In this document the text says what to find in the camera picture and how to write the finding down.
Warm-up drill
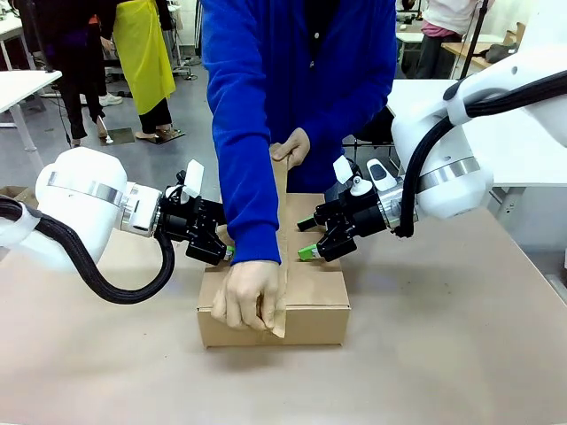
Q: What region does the black floor plate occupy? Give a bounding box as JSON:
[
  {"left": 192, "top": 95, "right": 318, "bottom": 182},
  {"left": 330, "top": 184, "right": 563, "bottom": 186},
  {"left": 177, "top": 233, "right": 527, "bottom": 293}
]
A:
[
  {"left": 105, "top": 127, "right": 136, "bottom": 145},
  {"left": 147, "top": 127, "right": 187, "bottom": 144}
]

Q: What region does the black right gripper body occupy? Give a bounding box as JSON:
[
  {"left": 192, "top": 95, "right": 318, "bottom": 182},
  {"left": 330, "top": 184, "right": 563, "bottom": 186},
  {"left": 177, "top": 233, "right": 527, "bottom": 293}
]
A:
[{"left": 340, "top": 190, "right": 392, "bottom": 243}]

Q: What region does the black chair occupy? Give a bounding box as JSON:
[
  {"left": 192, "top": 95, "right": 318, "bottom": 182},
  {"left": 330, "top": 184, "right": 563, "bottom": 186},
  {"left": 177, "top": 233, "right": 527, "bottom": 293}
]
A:
[{"left": 343, "top": 107, "right": 396, "bottom": 167}]

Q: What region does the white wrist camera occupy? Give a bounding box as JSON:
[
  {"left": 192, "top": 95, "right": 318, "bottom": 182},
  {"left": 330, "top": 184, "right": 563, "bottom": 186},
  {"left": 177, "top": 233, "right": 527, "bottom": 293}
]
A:
[
  {"left": 332, "top": 155, "right": 374, "bottom": 199},
  {"left": 176, "top": 158, "right": 206, "bottom": 199}
]

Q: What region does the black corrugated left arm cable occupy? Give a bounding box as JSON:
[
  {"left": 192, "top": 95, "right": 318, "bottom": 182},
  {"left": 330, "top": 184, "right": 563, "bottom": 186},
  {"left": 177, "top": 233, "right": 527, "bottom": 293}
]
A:
[{"left": 0, "top": 196, "right": 176, "bottom": 306}]

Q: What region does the person's left hand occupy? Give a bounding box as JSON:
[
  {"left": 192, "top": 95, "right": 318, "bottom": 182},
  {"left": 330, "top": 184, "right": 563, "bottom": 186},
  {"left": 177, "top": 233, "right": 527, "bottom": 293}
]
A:
[{"left": 270, "top": 127, "right": 313, "bottom": 171}]

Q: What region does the person's right forearm blue sleeve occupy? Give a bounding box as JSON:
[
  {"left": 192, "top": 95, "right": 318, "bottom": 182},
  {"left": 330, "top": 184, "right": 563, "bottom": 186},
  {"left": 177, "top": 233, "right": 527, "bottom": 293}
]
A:
[{"left": 212, "top": 127, "right": 284, "bottom": 267}]

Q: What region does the person's right hand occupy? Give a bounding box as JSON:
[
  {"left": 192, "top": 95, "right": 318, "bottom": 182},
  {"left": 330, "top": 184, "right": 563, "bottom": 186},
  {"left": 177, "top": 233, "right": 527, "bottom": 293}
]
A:
[{"left": 210, "top": 259, "right": 284, "bottom": 333}]

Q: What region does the dark grey bag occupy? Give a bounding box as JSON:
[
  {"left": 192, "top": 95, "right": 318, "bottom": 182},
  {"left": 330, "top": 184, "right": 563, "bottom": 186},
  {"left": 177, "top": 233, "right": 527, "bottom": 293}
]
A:
[{"left": 484, "top": 41, "right": 518, "bottom": 62}]

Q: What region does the person in yellow apron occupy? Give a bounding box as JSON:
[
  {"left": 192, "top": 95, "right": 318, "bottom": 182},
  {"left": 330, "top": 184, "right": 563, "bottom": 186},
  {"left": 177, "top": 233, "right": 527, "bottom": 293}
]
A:
[{"left": 112, "top": 0, "right": 179, "bottom": 143}]

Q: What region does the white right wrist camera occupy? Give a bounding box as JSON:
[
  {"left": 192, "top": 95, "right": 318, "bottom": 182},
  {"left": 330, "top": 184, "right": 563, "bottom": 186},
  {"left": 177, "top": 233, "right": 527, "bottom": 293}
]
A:
[{"left": 332, "top": 155, "right": 374, "bottom": 199}]

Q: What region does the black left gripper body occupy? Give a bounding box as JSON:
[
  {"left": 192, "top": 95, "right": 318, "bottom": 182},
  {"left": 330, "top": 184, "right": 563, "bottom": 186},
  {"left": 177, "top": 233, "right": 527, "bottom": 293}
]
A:
[{"left": 154, "top": 169, "right": 228, "bottom": 249}]

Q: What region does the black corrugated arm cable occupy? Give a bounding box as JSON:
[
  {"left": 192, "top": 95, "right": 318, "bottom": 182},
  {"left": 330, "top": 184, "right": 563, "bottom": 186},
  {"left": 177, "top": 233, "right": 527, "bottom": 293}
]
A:
[
  {"left": 0, "top": 196, "right": 176, "bottom": 306},
  {"left": 395, "top": 86, "right": 567, "bottom": 239}
]

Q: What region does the person in blue sweater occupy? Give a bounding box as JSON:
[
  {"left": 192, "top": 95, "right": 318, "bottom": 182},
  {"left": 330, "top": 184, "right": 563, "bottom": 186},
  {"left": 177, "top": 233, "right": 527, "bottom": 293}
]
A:
[{"left": 199, "top": 0, "right": 399, "bottom": 200}]

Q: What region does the brown cardboard shipping box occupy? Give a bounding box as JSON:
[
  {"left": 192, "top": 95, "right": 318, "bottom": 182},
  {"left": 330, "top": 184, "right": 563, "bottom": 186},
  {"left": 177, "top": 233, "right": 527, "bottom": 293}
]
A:
[{"left": 195, "top": 191, "right": 353, "bottom": 349}]

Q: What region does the small cardboard box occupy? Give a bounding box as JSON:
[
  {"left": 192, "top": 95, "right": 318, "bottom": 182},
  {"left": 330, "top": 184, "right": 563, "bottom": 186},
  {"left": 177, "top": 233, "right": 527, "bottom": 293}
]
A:
[{"left": 0, "top": 185, "right": 40, "bottom": 210}]

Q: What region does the person in white pink top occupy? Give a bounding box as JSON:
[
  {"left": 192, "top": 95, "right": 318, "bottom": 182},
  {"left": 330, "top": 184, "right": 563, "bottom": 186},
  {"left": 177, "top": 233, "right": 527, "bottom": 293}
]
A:
[{"left": 416, "top": 0, "right": 489, "bottom": 81}]

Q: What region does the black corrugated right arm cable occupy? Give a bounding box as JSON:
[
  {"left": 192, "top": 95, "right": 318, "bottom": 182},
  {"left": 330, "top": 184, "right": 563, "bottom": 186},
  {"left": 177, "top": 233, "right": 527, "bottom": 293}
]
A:
[{"left": 395, "top": 86, "right": 567, "bottom": 239}]

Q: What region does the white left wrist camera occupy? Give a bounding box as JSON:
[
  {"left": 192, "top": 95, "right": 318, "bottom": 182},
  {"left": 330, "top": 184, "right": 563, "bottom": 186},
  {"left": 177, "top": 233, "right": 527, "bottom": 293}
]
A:
[{"left": 176, "top": 158, "right": 206, "bottom": 199}]

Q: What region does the black tripod pole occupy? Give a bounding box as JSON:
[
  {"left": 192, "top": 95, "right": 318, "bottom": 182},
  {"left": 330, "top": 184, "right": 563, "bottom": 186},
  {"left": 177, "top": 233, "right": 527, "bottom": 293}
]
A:
[{"left": 460, "top": 0, "right": 495, "bottom": 81}]

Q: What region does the person in dark clothes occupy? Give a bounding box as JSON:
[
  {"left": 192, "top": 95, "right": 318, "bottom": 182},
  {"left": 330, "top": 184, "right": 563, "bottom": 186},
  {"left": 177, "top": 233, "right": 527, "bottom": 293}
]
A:
[{"left": 24, "top": 0, "right": 124, "bottom": 148}]

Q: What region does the wooden side table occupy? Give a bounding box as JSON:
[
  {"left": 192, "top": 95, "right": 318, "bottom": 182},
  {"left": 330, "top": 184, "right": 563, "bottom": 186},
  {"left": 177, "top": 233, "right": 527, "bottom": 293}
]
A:
[{"left": 441, "top": 38, "right": 520, "bottom": 70}]

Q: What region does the person's left forearm blue sleeve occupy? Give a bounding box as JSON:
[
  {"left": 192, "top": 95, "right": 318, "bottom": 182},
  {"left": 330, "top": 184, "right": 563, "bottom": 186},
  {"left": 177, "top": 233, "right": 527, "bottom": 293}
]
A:
[{"left": 304, "top": 88, "right": 398, "bottom": 178}]

